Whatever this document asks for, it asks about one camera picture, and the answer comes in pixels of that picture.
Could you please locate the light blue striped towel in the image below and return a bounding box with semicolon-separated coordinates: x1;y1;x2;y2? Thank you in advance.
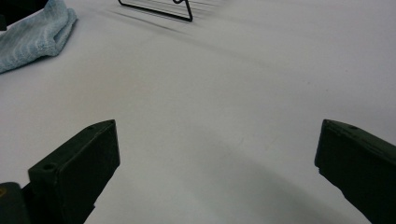
0;0;78;75

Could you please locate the black wire rack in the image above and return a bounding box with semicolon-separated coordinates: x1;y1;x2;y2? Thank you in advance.
118;0;194;23

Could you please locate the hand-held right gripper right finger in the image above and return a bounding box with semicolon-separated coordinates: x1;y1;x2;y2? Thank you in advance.
314;119;396;224

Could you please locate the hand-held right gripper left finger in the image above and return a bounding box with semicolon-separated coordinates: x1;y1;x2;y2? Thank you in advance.
21;119;121;224

